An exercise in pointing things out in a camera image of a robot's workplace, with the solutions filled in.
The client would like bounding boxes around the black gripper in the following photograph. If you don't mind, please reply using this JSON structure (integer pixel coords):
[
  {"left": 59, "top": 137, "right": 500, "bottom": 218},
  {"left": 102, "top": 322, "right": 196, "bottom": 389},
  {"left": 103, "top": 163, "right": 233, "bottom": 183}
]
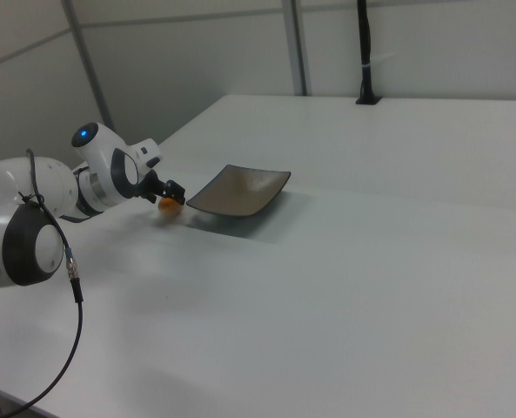
[{"left": 136, "top": 169, "right": 186, "bottom": 206}]

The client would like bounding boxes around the orange oval bread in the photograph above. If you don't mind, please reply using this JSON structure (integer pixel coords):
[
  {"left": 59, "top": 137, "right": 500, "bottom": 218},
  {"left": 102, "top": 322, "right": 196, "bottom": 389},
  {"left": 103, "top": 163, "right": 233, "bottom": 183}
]
[{"left": 157, "top": 196, "right": 183, "bottom": 215}]

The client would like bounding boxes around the square brown ceramic plate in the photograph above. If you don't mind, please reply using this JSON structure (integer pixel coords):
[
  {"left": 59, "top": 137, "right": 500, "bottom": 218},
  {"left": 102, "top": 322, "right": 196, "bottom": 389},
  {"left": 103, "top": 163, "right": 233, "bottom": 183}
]
[{"left": 185, "top": 164, "right": 292, "bottom": 218}]

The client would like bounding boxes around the black table clamp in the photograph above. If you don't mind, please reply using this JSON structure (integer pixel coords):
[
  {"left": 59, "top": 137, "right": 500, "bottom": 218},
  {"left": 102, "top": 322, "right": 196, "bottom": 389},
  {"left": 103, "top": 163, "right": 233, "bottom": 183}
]
[{"left": 355, "top": 0, "right": 384, "bottom": 106}]

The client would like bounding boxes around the black arm cable with connector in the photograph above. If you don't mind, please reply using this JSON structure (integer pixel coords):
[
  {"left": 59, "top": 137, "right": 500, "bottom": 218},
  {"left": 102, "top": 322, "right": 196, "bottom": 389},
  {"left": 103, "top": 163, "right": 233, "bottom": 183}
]
[{"left": 0, "top": 147, "right": 86, "bottom": 418}]

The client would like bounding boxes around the grey partition post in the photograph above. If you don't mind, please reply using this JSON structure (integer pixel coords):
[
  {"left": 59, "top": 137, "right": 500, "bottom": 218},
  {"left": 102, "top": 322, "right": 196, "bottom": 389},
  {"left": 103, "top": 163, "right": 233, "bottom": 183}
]
[
  {"left": 281, "top": 0, "right": 307, "bottom": 98},
  {"left": 63, "top": 0, "right": 114, "bottom": 128}
]

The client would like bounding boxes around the white cable tie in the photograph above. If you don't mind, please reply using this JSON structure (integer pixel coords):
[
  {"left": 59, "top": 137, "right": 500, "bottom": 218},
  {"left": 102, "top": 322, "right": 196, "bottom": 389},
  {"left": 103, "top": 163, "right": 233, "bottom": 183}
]
[{"left": 360, "top": 52, "right": 394, "bottom": 70}]

